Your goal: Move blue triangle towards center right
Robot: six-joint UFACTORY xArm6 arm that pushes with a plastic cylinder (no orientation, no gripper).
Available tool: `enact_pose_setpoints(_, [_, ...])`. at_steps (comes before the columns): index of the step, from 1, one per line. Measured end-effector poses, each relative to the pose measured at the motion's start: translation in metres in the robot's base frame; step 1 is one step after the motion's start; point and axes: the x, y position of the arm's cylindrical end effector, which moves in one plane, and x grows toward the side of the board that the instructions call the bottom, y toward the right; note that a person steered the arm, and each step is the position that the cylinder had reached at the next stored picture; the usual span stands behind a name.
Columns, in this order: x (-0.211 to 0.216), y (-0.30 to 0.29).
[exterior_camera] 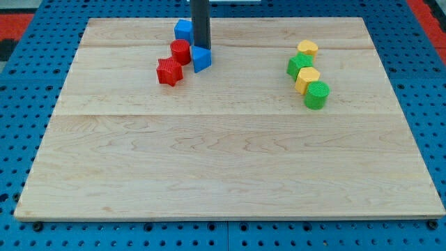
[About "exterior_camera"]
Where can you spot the yellow hexagon block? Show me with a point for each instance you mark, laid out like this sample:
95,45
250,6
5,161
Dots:
305,77

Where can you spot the yellow heart block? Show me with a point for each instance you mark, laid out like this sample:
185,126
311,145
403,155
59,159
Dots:
307,47

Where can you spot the green cylinder block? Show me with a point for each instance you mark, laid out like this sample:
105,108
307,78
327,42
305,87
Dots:
317,94

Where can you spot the wooden board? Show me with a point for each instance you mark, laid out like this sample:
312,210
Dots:
233,142

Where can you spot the green star block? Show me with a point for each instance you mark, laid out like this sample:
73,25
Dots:
296,63

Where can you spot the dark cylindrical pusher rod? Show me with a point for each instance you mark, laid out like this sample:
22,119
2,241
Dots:
200,16

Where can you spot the blue cube block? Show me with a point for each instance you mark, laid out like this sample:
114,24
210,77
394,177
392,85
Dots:
184,30

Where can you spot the blue triangle block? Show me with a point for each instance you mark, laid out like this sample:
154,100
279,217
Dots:
201,58

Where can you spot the red star block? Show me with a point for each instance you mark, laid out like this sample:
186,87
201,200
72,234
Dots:
169,71

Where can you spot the red cylinder block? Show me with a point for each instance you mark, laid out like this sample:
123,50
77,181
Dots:
180,51

